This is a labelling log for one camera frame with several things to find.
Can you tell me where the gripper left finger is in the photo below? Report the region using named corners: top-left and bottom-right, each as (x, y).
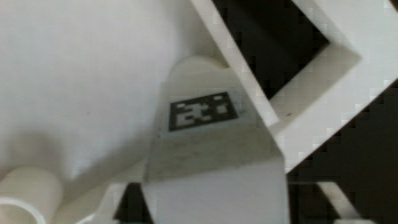
top-left (88, 182), bottom-right (155, 224)

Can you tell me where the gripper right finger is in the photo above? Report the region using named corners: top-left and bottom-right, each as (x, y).
top-left (288, 181), bottom-right (374, 224)

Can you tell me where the white table leg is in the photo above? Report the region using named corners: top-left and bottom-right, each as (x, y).
top-left (144, 56), bottom-right (290, 224)

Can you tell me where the white square tabletop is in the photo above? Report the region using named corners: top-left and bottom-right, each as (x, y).
top-left (0, 0), bottom-right (283, 224)

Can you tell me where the white U-shaped fence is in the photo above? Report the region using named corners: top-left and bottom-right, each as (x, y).
top-left (269, 0), bottom-right (398, 174)

